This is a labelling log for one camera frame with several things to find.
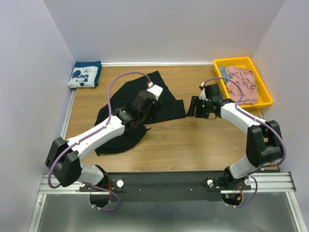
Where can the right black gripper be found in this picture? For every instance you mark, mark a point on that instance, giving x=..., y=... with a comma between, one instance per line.
x=195, y=101

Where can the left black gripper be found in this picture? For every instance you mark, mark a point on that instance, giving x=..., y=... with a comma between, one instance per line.
x=152, y=114

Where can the black t-shirt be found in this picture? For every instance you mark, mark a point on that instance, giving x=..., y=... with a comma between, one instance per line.
x=135, y=130

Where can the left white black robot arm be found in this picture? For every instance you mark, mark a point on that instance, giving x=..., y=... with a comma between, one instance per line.
x=65, y=156

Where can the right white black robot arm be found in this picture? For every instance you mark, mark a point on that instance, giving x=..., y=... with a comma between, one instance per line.
x=264, y=144

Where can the light blue garment in bin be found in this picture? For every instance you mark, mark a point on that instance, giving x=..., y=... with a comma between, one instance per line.
x=224, y=74

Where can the folded blue cartoon t-shirt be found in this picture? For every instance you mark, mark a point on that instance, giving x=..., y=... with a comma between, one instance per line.
x=85, y=75

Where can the pink t-shirt in bin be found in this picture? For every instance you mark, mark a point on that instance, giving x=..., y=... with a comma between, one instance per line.
x=246, y=81

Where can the yellow plastic bin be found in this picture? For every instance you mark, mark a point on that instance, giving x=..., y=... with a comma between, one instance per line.
x=264, y=97

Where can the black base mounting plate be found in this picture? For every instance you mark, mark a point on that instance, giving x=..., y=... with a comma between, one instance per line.
x=122, y=185

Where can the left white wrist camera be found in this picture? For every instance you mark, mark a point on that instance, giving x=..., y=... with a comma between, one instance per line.
x=156, y=91

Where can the aluminium frame rail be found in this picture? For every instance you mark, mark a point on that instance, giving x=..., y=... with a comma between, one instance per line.
x=262, y=182

